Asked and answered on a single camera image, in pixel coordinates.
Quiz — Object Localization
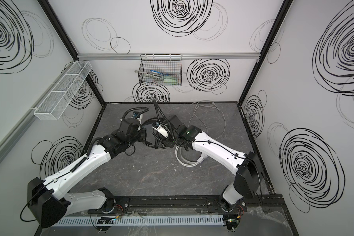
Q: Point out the black wire basket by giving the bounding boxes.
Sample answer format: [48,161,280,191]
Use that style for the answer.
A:
[135,59,183,86]

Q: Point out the aluminium wall rail left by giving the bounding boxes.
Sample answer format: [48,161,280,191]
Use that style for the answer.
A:
[0,61,76,164]

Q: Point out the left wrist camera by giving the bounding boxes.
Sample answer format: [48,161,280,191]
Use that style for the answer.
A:
[132,111,145,123]

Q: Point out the white slotted cable duct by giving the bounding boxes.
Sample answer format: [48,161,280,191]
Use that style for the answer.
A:
[54,215,225,228]

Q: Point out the right black corner post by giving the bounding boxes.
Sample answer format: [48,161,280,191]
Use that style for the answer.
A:
[238,0,293,106]

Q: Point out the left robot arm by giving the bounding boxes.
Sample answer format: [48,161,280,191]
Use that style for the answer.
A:
[26,107,149,228]

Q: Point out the aluminium wall rail back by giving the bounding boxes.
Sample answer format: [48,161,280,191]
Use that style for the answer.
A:
[77,52,260,61]

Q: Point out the items in wire basket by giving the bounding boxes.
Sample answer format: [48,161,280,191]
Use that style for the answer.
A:
[138,70,180,86]

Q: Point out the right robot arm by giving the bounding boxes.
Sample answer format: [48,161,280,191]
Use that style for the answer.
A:
[152,99,264,208]

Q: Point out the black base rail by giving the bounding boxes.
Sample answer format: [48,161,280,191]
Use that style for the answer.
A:
[88,194,290,216]

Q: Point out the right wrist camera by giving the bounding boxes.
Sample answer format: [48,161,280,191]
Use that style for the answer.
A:
[152,122,169,138]

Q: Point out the white headphone cable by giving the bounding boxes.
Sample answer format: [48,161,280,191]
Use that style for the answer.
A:
[187,99,226,141]

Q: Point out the white headphones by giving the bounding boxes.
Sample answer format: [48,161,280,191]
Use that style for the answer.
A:
[175,147,208,167]

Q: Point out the black blue gaming headset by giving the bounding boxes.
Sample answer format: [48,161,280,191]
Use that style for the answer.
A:
[141,116,178,148]

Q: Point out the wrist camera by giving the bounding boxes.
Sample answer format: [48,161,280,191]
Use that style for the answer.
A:
[132,111,145,123]
[152,122,169,138]

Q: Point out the black corner frame post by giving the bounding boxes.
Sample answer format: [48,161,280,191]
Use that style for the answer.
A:
[37,0,105,107]

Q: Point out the aluminium wall rail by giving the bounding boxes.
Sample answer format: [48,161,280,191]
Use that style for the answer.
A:
[77,52,260,61]
[0,61,76,164]

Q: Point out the white mesh wall tray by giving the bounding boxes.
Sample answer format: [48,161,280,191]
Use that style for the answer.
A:
[33,61,92,121]

